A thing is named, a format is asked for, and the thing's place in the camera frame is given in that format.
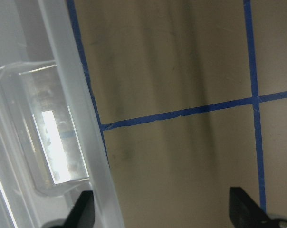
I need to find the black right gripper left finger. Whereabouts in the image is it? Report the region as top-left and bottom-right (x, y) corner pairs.
(62, 190), (95, 228)

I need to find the clear plastic box lid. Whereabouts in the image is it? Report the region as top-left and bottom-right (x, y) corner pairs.
(0, 0), (124, 228)

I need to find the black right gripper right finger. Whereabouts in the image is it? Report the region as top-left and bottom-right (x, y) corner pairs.
(229, 187), (271, 228)

